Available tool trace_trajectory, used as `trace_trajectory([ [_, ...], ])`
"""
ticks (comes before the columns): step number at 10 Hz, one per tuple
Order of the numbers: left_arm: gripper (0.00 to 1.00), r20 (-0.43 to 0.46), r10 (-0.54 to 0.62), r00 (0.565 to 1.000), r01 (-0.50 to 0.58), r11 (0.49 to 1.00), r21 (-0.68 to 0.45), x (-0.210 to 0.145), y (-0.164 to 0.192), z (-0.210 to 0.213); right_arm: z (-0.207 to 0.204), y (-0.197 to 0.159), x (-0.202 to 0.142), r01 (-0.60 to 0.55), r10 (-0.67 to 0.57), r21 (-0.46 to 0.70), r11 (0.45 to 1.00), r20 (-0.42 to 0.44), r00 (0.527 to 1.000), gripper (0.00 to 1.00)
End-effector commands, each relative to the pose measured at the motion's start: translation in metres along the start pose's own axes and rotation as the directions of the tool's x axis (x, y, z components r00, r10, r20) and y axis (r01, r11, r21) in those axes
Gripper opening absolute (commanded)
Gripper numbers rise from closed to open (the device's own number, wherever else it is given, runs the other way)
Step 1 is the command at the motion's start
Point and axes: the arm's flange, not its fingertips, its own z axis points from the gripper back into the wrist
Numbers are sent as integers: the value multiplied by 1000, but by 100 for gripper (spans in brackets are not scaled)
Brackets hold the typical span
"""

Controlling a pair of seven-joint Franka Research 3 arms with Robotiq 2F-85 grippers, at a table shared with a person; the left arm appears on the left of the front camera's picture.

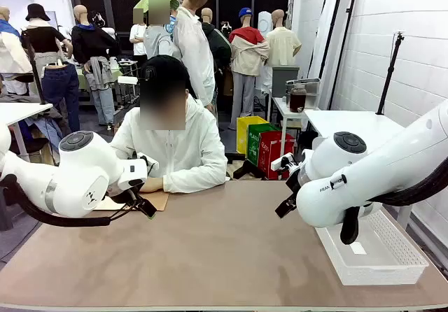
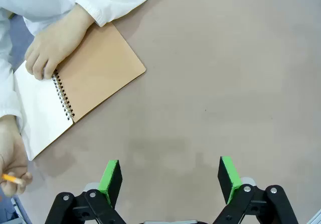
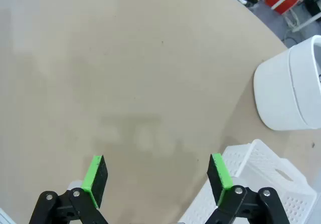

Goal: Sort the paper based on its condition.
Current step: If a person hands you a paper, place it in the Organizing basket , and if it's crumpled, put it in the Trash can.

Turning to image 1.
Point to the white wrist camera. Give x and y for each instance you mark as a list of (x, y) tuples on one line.
[(281, 161), (148, 161)]

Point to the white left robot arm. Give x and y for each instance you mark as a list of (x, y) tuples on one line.
[(80, 172)]

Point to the black wall pipe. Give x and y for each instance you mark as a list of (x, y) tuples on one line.
[(332, 21), (344, 39)]

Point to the metal tray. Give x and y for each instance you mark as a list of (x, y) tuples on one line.
[(309, 88)]

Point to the tall mannequin in white shirt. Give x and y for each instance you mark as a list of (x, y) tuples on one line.
[(194, 46)]

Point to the mannequin in cream shirt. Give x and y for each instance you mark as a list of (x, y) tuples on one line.
[(281, 46)]

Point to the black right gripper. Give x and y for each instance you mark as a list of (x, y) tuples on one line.
[(295, 182)]

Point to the mannequin with black hat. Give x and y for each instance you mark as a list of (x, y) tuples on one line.
[(40, 35)]

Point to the mannequin in black hoodie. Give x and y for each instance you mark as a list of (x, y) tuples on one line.
[(92, 46)]

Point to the mannequin legs in blue jeans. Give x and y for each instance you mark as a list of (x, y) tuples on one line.
[(63, 84)]

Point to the large white table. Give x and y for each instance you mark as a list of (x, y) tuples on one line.
[(353, 123)]

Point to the mannequin with green hat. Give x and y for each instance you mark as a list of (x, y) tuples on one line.
[(157, 39)]

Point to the person in white hoodie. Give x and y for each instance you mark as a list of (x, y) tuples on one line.
[(189, 151)]

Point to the white rectangular basket label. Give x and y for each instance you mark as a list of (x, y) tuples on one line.
[(358, 248)]

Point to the person's left hand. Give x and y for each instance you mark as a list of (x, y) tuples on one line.
[(152, 185)]

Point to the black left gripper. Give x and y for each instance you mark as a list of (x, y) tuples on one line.
[(122, 194)]

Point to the white oval device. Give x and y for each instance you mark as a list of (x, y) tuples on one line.
[(264, 23)]

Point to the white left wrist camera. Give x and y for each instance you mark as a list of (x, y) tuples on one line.
[(148, 161)]

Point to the mannequin in dark green hoodie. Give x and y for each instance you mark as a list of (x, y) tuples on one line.
[(218, 46)]

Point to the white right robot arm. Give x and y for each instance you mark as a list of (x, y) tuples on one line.
[(385, 172)]

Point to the brown spiral notebook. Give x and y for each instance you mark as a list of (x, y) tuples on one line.
[(157, 200)]

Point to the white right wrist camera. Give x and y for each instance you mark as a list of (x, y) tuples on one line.
[(281, 161)]

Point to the brown glass jar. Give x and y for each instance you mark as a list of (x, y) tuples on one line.
[(297, 98)]

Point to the black baseball cap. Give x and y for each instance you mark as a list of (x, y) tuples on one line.
[(164, 70)]

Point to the small white side table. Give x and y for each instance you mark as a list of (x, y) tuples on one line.
[(283, 107)]

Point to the black floor stand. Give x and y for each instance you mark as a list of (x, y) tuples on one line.
[(245, 168)]

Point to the mannequin blue cap red jacket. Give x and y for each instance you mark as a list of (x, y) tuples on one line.
[(246, 56)]

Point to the black tripod stand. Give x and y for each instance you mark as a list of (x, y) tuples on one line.
[(388, 77)]

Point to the background person white t-shirt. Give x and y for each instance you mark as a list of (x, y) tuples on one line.
[(139, 39)]

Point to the mannequin with blue white jacket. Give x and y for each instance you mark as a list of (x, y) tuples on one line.
[(10, 53)]

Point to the red recycling bag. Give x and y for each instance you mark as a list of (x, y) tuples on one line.
[(269, 151)]

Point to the grey cabinet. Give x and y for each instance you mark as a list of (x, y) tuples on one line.
[(283, 79)]

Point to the green recycling bag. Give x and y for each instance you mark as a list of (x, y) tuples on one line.
[(255, 144)]

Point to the white desk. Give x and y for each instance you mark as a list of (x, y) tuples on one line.
[(21, 111)]

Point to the yellow recycling bag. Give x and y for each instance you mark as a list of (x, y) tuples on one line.
[(250, 133)]

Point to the grey plastic stool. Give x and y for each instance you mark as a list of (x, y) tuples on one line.
[(5, 214)]

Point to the white perforated plastic basket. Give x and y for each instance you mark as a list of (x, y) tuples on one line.
[(371, 270)]

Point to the person's left forearm white sleeve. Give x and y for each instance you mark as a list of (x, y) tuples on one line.
[(196, 180)]

